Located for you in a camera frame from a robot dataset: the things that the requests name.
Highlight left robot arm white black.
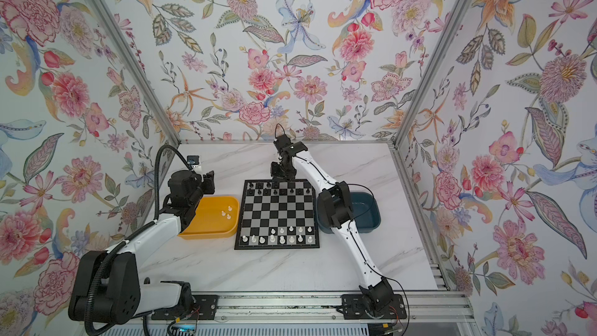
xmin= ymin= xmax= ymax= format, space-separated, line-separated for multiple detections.
xmin=68 ymin=170 xmax=215 ymax=334

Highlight black chess pieces on board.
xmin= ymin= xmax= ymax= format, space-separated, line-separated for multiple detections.
xmin=243 ymin=180 xmax=311 ymax=196

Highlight white chess pieces in tray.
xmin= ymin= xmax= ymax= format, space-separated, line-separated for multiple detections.
xmin=221 ymin=205 xmax=236 ymax=220

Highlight black white chess board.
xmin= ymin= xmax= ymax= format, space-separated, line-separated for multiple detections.
xmin=235 ymin=179 xmax=320 ymax=250

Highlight white chess pieces on board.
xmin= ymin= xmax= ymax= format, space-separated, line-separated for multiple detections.
xmin=236 ymin=226 xmax=319 ymax=247

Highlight yellow plastic tray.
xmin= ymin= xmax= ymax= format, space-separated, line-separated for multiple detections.
xmin=179 ymin=196 xmax=240 ymax=240

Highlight dark teal plastic tray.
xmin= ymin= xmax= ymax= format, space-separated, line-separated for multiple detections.
xmin=351 ymin=192 xmax=382 ymax=233

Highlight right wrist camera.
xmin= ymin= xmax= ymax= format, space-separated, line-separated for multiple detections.
xmin=274 ymin=134 xmax=292 ymax=152

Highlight black corrugated cable hose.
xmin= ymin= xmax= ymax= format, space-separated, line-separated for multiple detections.
xmin=83 ymin=144 xmax=194 ymax=336

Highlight left aluminium corner post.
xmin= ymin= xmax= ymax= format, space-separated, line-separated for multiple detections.
xmin=88 ymin=0 xmax=180 ymax=146

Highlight aluminium corner post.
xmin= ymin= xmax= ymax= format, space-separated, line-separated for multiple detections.
xmin=88 ymin=0 xmax=180 ymax=146
xmin=393 ymin=0 xmax=472 ymax=149

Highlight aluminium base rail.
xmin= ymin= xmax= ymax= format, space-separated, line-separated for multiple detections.
xmin=76 ymin=291 xmax=477 ymax=325

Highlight right aluminium corner post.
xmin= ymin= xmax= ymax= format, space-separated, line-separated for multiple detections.
xmin=393 ymin=0 xmax=472 ymax=149

